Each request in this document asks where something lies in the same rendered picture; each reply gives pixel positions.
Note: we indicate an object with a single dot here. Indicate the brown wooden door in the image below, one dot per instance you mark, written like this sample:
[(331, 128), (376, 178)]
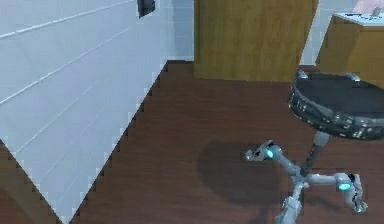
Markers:
[(253, 36)]

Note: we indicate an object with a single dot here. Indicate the brown wooden sink cabinet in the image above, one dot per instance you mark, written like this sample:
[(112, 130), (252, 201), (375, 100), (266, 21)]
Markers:
[(350, 50)]

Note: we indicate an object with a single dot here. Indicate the black wall switch plate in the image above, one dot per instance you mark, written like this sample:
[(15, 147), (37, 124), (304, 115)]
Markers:
[(145, 6)]

